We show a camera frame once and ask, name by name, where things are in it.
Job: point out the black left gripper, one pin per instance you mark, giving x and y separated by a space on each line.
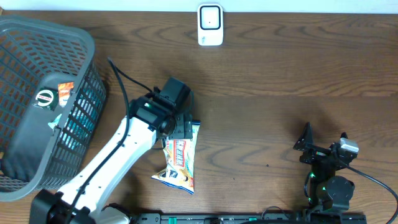
183 126

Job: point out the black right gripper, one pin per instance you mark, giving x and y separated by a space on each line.
304 144

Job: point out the yellow snack bag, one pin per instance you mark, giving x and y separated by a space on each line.
179 157

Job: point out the orange tissue pack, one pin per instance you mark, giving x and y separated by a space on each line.
64 90

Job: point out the teal wet wipes pack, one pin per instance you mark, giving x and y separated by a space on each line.
53 124

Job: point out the green round-logo box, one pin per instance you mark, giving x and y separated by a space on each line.
46 99

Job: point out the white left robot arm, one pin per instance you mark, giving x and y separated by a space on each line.
82 200

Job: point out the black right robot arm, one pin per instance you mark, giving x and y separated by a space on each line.
326 191

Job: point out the white barcode scanner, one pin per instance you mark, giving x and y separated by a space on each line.
210 25

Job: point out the grey plastic shopping basket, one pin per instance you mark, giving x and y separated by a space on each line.
36 54

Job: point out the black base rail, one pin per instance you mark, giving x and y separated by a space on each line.
276 217

